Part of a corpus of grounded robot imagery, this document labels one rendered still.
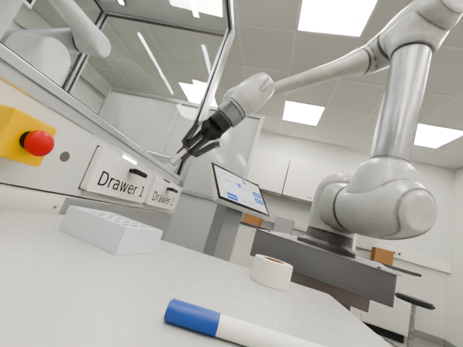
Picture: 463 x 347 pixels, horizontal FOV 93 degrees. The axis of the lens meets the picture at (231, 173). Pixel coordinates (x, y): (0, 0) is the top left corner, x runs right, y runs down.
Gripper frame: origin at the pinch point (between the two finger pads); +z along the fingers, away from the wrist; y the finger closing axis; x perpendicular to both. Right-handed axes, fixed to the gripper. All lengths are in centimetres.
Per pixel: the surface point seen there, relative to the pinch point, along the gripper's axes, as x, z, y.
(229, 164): -159, -25, 29
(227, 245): -88, 20, -32
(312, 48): -137, -171, 58
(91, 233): 39.8, 13.8, -18.3
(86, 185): 23.0, 19.1, -0.7
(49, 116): 36.3, 10.7, 6.3
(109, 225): 40.3, 10.9, -19.3
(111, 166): 17.4, 13.7, 2.6
